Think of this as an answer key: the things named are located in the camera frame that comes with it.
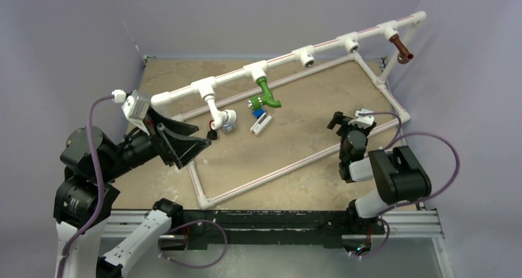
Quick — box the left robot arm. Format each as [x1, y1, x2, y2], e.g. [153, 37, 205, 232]
[53, 109, 211, 277]

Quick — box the black faucet red knob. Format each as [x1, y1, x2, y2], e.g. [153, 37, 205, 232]
[207, 120, 218, 141]

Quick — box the green water faucet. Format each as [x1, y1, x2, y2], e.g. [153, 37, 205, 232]
[247, 77, 282, 111]

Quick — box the white pipe frame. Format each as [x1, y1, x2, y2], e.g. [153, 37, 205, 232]
[151, 12, 426, 210]

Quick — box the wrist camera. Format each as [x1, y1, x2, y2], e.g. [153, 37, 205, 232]
[348, 108, 375, 129]
[121, 90, 150, 135]

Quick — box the white water faucet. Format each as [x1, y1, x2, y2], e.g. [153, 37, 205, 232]
[204, 95, 238, 130]

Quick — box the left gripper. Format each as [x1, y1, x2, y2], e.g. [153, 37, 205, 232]
[98, 104, 211, 180]

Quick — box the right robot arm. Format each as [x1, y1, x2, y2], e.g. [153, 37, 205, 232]
[327, 109, 432, 233]

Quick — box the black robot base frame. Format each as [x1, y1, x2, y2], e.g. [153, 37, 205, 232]
[152, 199, 385, 253]

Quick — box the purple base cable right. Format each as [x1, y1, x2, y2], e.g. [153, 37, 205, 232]
[348, 216, 391, 261]

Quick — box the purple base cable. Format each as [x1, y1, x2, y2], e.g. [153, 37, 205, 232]
[158, 220, 228, 269]
[348, 216, 391, 261]

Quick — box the brown water faucet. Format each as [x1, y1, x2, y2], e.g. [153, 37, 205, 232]
[389, 34, 414, 64]

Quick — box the metal corner bracket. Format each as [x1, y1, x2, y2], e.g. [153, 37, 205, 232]
[142, 55, 156, 63]

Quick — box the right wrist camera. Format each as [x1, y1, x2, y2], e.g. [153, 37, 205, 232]
[348, 108, 375, 129]

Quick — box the white faucet blue handle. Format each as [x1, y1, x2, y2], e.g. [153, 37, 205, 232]
[250, 108, 273, 136]

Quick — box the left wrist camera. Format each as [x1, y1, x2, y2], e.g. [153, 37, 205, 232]
[121, 90, 150, 135]

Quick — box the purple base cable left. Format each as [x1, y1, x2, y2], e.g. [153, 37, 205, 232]
[158, 220, 228, 269]

